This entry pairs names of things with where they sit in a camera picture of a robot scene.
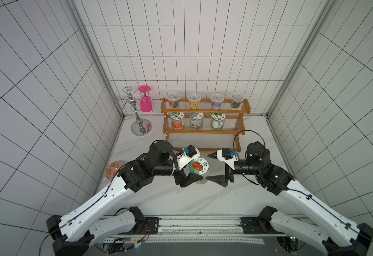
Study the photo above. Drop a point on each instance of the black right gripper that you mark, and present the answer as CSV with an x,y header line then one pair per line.
x,y
230,173

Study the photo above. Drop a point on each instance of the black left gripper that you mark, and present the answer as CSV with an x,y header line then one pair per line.
x,y
186,180

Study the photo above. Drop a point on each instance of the jar with red strawberry lid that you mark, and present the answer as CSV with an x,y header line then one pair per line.
x,y
200,167

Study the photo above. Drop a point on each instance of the jar with green tree lid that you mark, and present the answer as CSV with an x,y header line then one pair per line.
x,y
217,121

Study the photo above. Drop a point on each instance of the jar with pink floral lid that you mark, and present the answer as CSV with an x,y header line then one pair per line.
x,y
196,120

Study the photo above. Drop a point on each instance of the jar with flower lid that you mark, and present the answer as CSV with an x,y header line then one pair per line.
x,y
177,120

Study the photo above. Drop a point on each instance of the clear cup with purple label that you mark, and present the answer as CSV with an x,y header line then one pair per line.
x,y
216,101

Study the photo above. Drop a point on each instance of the small clear seed cup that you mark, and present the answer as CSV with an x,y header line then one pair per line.
x,y
236,100

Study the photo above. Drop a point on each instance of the clear cup with yellow label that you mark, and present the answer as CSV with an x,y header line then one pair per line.
x,y
194,100

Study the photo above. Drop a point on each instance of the clear cup with dark seeds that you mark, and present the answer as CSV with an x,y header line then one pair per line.
x,y
174,99

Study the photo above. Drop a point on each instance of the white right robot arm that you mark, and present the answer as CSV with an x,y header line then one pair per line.
x,y
331,233

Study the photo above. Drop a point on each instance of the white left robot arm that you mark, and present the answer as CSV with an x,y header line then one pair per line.
x,y
74,233

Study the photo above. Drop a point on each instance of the orange wooden tiered shelf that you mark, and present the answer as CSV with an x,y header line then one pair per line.
x,y
206,139

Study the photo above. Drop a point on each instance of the silver glass holder stand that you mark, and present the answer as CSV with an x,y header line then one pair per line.
x,y
140,127

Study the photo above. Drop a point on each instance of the pink plastic wine glass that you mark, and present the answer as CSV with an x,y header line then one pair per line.
x,y
146,101

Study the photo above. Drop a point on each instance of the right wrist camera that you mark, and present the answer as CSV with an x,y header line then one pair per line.
x,y
227,156

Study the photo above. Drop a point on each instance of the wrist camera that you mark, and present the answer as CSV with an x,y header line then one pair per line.
x,y
189,154
227,156

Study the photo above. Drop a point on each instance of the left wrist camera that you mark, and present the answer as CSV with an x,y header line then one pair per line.
x,y
189,154

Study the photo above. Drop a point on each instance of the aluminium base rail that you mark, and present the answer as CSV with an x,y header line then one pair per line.
x,y
205,225

